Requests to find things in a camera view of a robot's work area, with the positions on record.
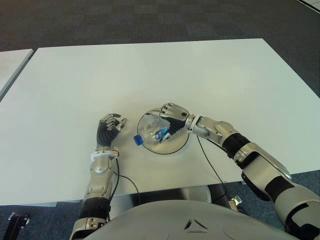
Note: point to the silver metal bracket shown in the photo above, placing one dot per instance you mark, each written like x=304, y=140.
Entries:
x=235, y=201

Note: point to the clear water bottle blue cap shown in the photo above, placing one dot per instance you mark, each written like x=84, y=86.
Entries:
x=150, y=132

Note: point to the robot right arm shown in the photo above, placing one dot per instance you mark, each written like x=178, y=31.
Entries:
x=260, y=160

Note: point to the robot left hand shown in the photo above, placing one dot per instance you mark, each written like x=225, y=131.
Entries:
x=105, y=136

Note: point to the white plate black rim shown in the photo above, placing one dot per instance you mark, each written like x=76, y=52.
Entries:
x=172, y=146

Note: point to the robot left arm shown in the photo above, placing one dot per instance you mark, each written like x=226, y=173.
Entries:
x=98, y=177

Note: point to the black wheeled stand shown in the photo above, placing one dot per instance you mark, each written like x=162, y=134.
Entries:
x=16, y=223

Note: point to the grey robot torso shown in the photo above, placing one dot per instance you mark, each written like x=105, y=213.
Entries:
x=187, y=220

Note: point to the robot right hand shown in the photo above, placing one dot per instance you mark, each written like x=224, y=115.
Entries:
x=177, y=115

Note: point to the white neighbouring table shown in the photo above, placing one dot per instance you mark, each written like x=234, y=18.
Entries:
x=12, y=66

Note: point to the silver table pedestal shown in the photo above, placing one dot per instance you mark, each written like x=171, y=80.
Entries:
x=195, y=193

